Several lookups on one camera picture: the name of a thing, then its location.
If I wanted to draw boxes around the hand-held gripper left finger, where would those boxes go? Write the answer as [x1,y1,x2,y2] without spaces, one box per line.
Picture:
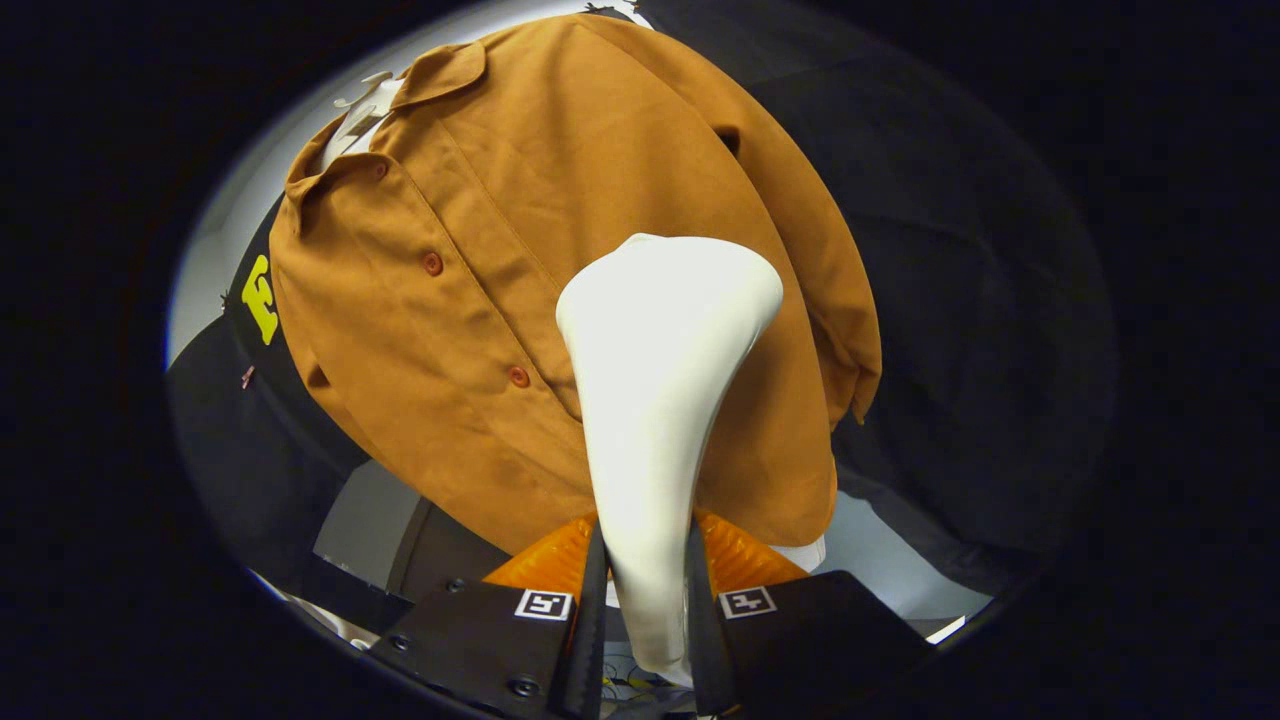
[370,512,609,720]

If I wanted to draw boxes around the white clothes hanger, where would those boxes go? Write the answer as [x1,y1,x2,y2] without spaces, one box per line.
[333,70,407,169]

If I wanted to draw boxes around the grey cabinet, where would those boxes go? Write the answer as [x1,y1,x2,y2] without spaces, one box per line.
[315,458,513,606]

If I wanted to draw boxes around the black backdrop cloth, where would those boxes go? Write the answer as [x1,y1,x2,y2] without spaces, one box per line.
[165,0,1117,626]

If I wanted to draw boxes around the brown button-up shirt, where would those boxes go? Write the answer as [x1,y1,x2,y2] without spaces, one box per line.
[270,12,883,557]

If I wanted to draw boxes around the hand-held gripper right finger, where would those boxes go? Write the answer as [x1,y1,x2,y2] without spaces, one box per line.
[685,509,937,717]

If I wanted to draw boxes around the white garment steamer head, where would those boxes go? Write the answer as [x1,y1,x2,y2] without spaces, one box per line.
[556,233,785,687]

